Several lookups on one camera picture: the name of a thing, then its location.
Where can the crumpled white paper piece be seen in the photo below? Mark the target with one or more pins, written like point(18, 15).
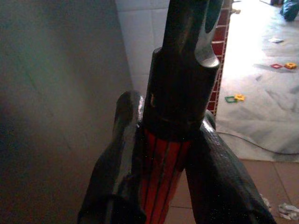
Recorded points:
point(288, 211)
point(266, 203)

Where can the red square toy tile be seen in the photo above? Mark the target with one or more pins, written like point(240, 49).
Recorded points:
point(276, 66)

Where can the grey floor mat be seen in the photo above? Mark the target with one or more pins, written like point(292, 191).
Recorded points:
point(261, 93)

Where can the dark teal bag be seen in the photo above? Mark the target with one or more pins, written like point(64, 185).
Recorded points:
point(290, 9)

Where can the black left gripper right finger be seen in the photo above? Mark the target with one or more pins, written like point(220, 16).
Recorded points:
point(222, 177)

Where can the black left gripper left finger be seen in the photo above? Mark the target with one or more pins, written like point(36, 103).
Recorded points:
point(109, 177)

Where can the yellow square toy tile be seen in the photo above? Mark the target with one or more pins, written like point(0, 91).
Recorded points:
point(290, 65)
point(239, 97)

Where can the white paper scrap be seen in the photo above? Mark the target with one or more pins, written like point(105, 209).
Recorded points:
point(275, 40)

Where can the green square toy tile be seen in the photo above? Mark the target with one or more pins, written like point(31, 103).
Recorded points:
point(230, 99)

